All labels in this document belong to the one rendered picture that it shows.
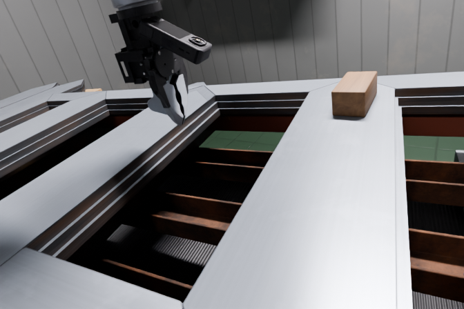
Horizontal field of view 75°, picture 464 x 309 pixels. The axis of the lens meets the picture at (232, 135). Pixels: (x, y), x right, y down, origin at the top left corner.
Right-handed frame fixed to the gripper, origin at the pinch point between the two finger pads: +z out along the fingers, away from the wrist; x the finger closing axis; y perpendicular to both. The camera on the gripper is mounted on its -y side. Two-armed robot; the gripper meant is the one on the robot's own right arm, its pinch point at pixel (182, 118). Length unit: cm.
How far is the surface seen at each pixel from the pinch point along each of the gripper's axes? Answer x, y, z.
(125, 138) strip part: -2.1, 19.3, 6.0
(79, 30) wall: -167, 221, -9
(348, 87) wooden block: -15.1, -27.5, 1.0
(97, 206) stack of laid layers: 17.0, 9.1, 8.1
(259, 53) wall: -249, 80, 48
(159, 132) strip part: -5.1, 11.5, 6.0
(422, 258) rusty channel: 1.1, -39.7, 24.6
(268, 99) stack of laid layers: -27.6, -6.9, 8.0
